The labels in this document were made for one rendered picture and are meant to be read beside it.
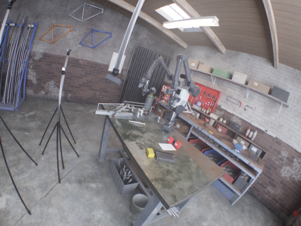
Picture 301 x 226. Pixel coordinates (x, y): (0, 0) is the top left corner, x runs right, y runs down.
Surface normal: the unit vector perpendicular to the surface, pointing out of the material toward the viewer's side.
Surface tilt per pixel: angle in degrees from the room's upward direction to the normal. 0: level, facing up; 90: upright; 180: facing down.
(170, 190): 0
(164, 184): 0
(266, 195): 90
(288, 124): 90
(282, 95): 90
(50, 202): 0
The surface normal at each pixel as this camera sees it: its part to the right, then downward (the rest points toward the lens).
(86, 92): 0.51, 0.41
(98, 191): 0.31, -0.91
